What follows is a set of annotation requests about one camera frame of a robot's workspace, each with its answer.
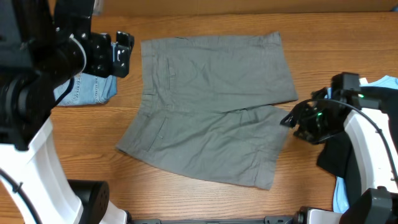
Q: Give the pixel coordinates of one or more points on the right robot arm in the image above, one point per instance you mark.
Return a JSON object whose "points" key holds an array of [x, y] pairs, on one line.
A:
{"points": [[346, 108]]}

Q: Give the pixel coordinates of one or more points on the folded blue denim jeans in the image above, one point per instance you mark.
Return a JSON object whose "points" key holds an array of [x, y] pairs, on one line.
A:
{"points": [[90, 90]]}

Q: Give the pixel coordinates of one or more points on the grey shorts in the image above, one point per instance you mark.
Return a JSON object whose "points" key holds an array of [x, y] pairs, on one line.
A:
{"points": [[210, 107]]}

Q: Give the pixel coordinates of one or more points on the black garment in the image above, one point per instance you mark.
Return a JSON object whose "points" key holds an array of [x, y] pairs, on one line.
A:
{"points": [[338, 157]]}

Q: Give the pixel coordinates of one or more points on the light blue t-shirt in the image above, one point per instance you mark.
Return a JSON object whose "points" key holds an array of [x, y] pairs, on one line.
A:
{"points": [[368, 131]]}

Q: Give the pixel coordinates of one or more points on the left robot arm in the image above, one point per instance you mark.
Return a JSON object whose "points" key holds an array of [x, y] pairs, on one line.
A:
{"points": [[41, 49]]}

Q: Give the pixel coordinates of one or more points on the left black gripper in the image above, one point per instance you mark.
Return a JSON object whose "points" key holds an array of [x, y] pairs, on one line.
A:
{"points": [[100, 51]]}

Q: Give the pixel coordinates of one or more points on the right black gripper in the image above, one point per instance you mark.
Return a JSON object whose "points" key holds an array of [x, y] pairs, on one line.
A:
{"points": [[297, 116]]}

